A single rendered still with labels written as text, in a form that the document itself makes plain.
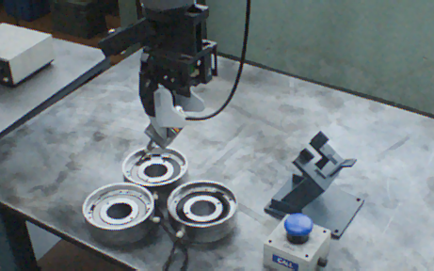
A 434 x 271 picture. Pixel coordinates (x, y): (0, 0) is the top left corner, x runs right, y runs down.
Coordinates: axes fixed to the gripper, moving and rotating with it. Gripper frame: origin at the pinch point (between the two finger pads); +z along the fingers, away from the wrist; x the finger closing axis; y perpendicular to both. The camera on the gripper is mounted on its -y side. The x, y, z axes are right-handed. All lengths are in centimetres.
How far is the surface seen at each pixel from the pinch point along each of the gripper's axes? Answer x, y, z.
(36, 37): 36, -68, 17
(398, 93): 158, -7, 77
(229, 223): -4.4, 13.5, 10.1
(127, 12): 108, -100, 44
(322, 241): -2.5, 27.4, 8.7
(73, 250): -1.1, -25.5, 37.9
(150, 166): 1.3, -5.1, 10.4
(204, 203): -1.6, 7.5, 10.9
